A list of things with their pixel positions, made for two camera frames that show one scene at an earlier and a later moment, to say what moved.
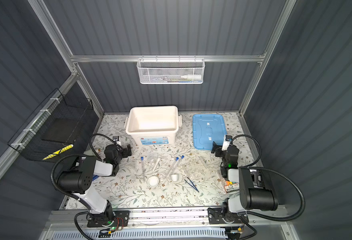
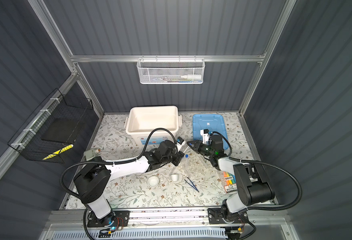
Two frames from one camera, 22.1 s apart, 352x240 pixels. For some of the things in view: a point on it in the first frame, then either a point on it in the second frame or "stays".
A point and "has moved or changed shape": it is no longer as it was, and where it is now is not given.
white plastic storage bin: (153, 125) stays
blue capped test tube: (177, 165) has moved or changed shape
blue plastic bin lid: (208, 128) stays
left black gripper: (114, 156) → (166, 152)
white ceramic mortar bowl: (153, 181) stays
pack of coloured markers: (231, 186) stays
